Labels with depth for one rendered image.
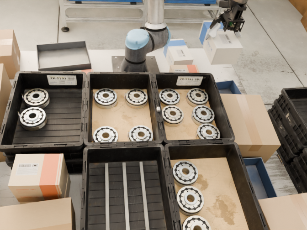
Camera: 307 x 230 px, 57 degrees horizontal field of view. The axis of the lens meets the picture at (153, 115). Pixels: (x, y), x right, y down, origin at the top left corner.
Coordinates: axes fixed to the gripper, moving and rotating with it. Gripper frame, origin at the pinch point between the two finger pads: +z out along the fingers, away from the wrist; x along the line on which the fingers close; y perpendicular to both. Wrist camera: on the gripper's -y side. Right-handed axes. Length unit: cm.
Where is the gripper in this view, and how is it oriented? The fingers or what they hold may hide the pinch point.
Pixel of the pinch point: (220, 39)
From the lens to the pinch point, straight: 133.9
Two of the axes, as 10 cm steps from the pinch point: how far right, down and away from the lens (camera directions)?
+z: -1.2, 6.2, 7.7
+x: 9.8, -0.6, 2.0
